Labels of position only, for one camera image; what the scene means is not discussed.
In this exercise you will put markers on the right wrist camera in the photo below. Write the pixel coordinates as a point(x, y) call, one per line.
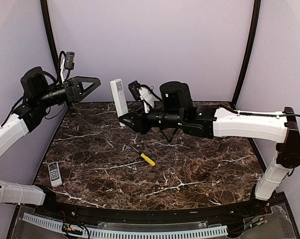
point(134, 89)

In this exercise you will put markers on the black front rail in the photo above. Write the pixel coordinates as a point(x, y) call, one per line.
point(92, 216)

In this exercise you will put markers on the white slotted cable duct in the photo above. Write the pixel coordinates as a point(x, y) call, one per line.
point(104, 230)

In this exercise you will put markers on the right black frame post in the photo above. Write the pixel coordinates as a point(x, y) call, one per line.
point(248, 52)

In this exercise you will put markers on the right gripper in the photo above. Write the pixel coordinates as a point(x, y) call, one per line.
point(140, 125)

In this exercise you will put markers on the yellow handled screwdriver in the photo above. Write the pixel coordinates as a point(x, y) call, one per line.
point(145, 157)

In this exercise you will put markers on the left black frame post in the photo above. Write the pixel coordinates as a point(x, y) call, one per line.
point(50, 36)

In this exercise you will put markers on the black frame post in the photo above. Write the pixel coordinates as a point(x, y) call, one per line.
point(248, 52)
point(50, 36)

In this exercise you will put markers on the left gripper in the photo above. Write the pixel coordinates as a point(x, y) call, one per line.
point(74, 89)

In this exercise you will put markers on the white remote control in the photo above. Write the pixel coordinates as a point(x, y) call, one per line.
point(119, 97)

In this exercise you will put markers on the grey remote control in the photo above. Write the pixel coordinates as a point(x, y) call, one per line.
point(54, 174)

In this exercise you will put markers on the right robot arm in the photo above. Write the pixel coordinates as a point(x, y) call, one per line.
point(174, 109)

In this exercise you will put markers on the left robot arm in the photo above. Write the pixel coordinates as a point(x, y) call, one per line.
point(41, 91)

